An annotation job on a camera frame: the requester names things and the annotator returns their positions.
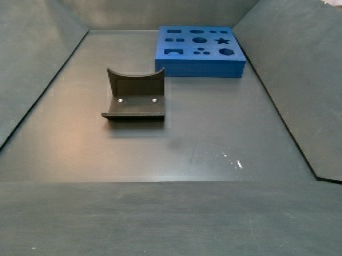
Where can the blue shape sorter block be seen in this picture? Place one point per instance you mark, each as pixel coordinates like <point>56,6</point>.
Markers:
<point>198,51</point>

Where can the black curved holder stand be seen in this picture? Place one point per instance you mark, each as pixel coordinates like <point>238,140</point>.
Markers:
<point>136,89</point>

